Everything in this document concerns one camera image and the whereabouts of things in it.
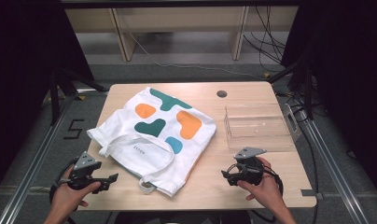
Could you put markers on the white patterned tote bag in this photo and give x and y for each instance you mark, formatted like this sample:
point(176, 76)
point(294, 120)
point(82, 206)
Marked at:
point(152, 146)

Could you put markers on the grey tape strip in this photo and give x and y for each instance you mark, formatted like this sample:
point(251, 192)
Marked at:
point(309, 193)

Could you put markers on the clear plastic box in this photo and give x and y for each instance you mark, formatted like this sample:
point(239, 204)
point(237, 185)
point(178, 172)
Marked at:
point(258, 130)

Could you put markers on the person's left hand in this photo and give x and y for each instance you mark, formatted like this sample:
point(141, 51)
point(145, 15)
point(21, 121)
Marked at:
point(67, 199)

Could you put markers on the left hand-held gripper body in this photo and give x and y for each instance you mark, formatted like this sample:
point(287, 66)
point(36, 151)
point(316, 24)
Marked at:
point(84, 174)

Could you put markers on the black curtain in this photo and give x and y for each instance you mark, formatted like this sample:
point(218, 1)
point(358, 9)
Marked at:
point(21, 62)
point(348, 62)

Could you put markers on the yellow floor tape piece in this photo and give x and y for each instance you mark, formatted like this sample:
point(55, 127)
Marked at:
point(267, 75)
point(80, 97)

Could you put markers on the black metal stand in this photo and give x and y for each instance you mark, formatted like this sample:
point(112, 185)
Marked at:
point(54, 99)
point(308, 90)

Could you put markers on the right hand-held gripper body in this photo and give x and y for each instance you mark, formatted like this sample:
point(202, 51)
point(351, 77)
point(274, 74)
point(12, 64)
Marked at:
point(250, 172)

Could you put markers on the light wooden desk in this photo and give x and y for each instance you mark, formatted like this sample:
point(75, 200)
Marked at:
point(177, 18)

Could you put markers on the person's right hand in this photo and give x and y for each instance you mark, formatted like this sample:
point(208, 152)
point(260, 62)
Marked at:
point(269, 191)

